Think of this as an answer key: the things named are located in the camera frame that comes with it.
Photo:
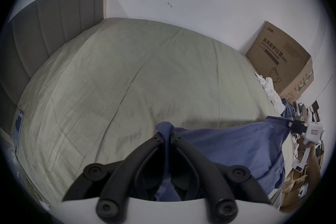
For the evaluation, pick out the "crumpled blue cloth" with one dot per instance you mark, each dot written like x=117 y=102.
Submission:
x=287 y=110

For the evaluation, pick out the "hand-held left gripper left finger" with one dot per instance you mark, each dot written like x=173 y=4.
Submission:
x=115 y=178

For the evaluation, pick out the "blue shirt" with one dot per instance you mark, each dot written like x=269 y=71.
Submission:
x=236 y=144

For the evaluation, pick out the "person's right hand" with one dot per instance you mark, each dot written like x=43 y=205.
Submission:
x=314 y=157

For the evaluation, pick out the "smartphone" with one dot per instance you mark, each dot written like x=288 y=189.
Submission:
x=18 y=128

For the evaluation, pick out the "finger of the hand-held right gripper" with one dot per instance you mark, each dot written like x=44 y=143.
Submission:
x=290 y=123

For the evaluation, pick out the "pile of flat cardboard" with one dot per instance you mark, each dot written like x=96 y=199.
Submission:
x=295 y=188

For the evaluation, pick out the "grey padded headboard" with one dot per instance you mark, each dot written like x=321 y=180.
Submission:
x=52 y=20

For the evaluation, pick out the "crumpled white cloth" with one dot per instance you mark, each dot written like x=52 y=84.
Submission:
x=271 y=93

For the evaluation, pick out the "brown cardboard carton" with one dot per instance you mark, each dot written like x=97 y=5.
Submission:
x=286 y=60

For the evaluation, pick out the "bed with pale green sheet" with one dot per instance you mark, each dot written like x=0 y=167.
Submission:
x=131 y=73

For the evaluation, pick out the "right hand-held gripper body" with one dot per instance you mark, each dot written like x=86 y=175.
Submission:
x=313 y=132

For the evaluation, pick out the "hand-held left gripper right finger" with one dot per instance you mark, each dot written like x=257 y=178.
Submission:
x=210 y=181

